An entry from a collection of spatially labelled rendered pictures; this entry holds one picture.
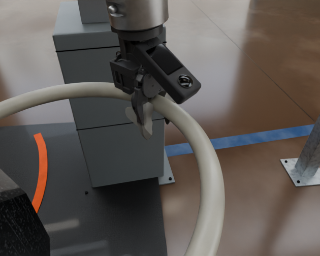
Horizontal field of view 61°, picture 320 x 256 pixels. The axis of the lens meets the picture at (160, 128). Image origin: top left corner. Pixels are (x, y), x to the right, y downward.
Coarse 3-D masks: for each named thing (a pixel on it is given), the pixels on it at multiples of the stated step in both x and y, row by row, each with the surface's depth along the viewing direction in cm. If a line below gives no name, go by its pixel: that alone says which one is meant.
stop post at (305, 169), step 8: (312, 136) 139; (312, 144) 140; (304, 152) 147; (312, 152) 140; (280, 160) 161; (288, 160) 161; (296, 160) 161; (304, 160) 148; (312, 160) 143; (288, 168) 156; (296, 168) 156; (304, 168) 148; (312, 168) 148; (296, 176) 152; (304, 176) 152; (312, 176) 152; (296, 184) 148; (304, 184) 148; (312, 184) 148
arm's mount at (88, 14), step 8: (80, 0) 94; (88, 0) 95; (96, 0) 95; (104, 0) 96; (80, 8) 96; (88, 8) 96; (96, 8) 97; (104, 8) 98; (80, 16) 98; (88, 16) 98; (96, 16) 99; (104, 16) 99
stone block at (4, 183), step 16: (0, 176) 78; (0, 192) 70; (16, 192) 77; (0, 208) 66; (16, 208) 74; (32, 208) 84; (0, 224) 65; (16, 224) 73; (32, 224) 84; (0, 240) 65; (16, 240) 73; (32, 240) 83; (48, 240) 96
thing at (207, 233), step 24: (24, 96) 52; (48, 96) 53; (72, 96) 54; (96, 96) 54; (120, 96) 52; (192, 120) 43; (192, 144) 40; (216, 168) 35; (216, 192) 32; (216, 216) 30; (192, 240) 29; (216, 240) 29
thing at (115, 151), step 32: (64, 32) 93; (96, 32) 94; (64, 64) 99; (96, 64) 101; (96, 128) 120; (128, 128) 124; (160, 128) 128; (96, 160) 133; (128, 160) 138; (160, 160) 143
